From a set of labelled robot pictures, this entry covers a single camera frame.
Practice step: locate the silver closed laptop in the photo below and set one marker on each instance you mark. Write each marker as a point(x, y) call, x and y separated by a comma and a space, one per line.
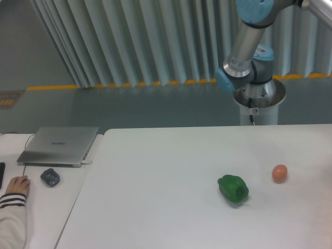
point(59, 146)

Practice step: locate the black phone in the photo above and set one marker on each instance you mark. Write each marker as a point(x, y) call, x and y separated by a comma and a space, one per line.
point(2, 171)

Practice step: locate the person's hand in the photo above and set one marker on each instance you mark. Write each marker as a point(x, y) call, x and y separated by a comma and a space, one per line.
point(19, 185)

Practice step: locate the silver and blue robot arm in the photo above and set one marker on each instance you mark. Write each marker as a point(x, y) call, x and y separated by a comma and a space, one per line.
point(239, 68)

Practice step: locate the white folding partition screen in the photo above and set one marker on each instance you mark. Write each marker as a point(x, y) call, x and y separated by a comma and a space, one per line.
point(143, 42)

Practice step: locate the brown egg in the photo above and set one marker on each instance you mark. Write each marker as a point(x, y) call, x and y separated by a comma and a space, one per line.
point(279, 173)

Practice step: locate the small dark grey tray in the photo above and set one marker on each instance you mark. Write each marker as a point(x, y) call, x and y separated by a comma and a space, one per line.
point(50, 177)

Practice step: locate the white striped sleeve forearm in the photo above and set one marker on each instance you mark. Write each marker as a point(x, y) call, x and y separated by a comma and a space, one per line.
point(13, 220)

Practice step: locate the green bell pepper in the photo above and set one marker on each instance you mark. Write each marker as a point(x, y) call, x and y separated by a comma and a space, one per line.
point(233, 188)

